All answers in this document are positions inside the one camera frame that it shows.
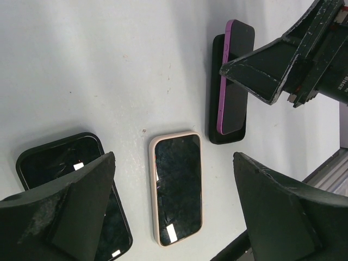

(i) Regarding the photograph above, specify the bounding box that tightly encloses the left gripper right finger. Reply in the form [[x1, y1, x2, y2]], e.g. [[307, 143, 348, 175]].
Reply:
[[233, 152, 347, 260]]

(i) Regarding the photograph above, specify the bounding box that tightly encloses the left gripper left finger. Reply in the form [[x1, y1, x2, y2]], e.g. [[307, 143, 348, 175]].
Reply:
[[1, 152, 115, 260]]

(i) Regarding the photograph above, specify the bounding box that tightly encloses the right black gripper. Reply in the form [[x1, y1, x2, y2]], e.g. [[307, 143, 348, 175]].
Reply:
[[219, 1, 347, 108]]

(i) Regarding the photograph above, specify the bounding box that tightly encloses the purple-edged phone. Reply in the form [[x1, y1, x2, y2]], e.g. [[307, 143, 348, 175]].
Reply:
[[216, 18, 256, 135]]

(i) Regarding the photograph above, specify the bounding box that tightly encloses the large black phone case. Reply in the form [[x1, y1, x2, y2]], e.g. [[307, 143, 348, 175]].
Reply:
[[208, 34, 246, 145]]

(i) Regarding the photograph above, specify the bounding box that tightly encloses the beige phone case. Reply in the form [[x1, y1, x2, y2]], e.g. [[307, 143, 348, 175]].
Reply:
[[148, 131, 203, 247]]

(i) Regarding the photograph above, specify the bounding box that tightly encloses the horizontal aluminium rail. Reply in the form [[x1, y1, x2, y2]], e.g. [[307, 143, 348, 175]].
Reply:
[[303, 148, 347, 196]]

